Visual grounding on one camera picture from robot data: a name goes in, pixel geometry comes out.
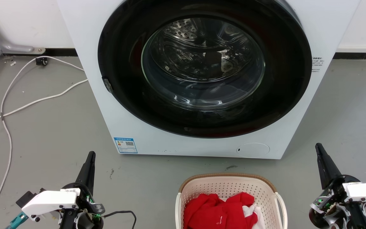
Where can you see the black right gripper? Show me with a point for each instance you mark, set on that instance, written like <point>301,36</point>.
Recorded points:
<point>338,206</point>

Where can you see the white garment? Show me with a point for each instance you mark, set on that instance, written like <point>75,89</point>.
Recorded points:
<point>256,216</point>

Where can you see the small black floor caster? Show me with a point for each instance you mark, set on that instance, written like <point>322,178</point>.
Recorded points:
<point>41,61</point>

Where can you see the white wicker-rim laundry basket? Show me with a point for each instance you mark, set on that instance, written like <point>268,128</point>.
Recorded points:
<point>227,186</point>

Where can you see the white front-load washing machine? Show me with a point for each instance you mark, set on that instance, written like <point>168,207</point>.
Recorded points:
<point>297,105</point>

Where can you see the black round washer door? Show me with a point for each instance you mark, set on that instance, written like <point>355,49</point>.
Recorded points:
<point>129,95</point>

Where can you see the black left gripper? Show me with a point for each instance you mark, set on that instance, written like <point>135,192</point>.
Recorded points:
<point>89,210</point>

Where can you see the small text warning sticker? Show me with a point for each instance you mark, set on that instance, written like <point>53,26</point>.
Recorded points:
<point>316,64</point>

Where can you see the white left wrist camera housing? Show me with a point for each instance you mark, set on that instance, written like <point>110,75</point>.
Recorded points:
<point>49,201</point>

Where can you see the red garment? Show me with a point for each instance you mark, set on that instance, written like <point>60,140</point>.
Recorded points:
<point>211,211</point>

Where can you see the round white filter cover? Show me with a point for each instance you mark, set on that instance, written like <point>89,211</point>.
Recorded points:
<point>253,149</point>

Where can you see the blue energy label sticker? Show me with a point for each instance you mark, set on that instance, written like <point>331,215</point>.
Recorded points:
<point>125,145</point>

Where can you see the grey washer door latch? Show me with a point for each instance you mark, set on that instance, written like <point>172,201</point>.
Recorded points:
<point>107,85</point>

